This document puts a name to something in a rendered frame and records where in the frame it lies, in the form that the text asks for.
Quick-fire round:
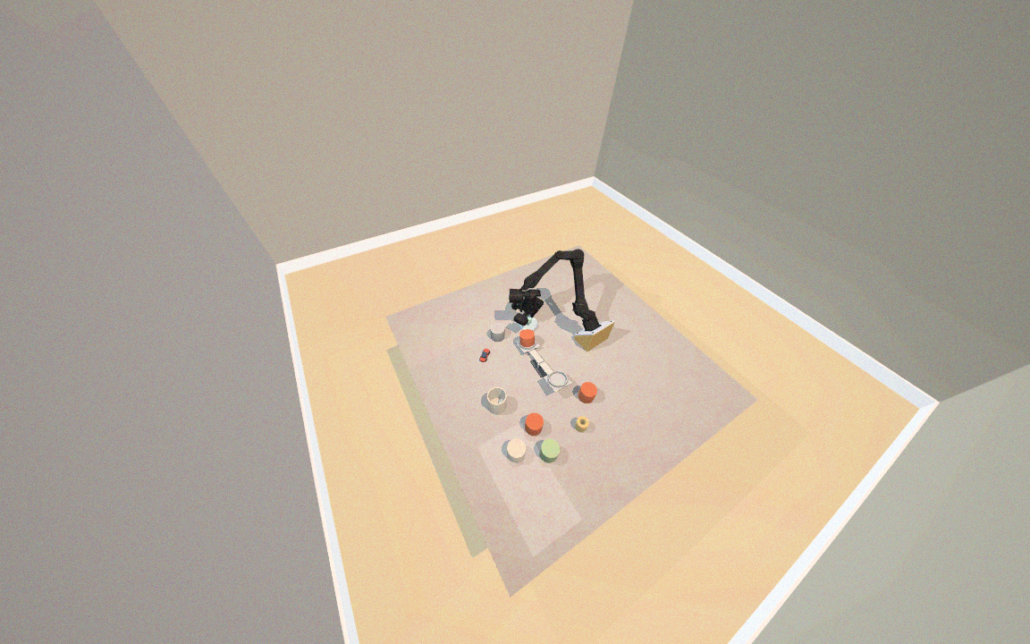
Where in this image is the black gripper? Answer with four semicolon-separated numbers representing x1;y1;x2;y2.
514;297;544;326

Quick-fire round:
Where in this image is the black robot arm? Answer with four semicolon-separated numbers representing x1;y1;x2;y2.
509;249;602;331

